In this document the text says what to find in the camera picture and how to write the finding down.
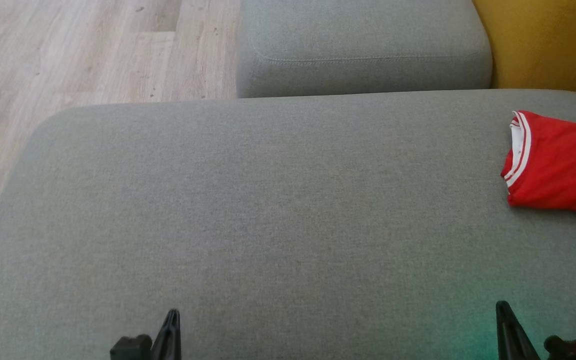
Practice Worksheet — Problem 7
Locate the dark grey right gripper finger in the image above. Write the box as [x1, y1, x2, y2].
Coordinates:
[495, 300, 542, 360]

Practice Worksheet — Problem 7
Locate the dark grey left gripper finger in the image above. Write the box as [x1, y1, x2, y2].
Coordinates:
[150, 308, 183, 360]

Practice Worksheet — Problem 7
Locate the red Bulls basketball jersey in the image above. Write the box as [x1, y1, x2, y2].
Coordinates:
[500, 110, 576, 223]

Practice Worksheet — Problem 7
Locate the large grey sofa chaise cushion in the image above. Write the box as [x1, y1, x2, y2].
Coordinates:
[0, 89, 576, 360]

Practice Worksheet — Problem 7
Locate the grey sofa seat cushion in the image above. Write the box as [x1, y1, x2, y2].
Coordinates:
[236, 0, 493, 99]

